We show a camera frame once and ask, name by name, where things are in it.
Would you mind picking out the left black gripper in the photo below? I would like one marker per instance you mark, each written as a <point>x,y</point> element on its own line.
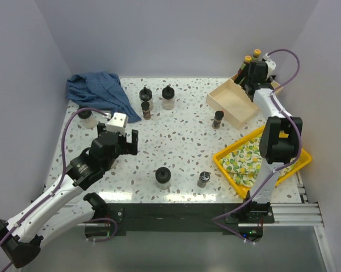
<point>129,148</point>

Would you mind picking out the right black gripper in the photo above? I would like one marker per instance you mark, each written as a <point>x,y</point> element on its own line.
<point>266,81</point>

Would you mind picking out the yellow cap sauce bottle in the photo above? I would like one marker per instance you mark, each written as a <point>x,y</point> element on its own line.
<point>242,70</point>

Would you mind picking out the red cap sauce bottle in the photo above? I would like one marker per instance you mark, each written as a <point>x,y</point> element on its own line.
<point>256,54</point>

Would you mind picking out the black cap spice shaker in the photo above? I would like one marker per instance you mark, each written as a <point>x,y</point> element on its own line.
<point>145,106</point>

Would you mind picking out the dark spice shaker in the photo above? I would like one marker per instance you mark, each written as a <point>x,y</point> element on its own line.
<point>218,116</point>

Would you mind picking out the small front spice jar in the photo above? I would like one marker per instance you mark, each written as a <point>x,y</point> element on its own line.
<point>204,178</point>

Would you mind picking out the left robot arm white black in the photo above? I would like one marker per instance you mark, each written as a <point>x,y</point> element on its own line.
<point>22,236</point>

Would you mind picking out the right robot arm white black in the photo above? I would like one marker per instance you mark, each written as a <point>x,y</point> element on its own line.
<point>280,143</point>

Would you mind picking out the far left glass jar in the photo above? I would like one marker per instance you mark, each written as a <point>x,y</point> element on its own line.
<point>88,119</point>

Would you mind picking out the beige divided wooden tray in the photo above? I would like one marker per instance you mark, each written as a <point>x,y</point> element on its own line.
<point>235,104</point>

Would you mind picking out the blue checkered shirt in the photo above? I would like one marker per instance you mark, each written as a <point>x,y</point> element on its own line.
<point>101,90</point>

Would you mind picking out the taped lid glass jar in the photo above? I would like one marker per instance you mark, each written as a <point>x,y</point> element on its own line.
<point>145,94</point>

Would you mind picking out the front centre glass jar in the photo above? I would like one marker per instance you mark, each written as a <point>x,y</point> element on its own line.
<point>163,178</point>

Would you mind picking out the back right glass jar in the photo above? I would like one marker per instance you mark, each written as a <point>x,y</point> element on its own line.
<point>168,98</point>

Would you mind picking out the lemon print cloth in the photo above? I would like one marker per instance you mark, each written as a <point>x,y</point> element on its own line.
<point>243,164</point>

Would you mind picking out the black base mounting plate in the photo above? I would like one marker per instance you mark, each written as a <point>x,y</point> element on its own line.
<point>227,218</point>

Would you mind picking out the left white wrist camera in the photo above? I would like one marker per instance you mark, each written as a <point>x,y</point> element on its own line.
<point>116,123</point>

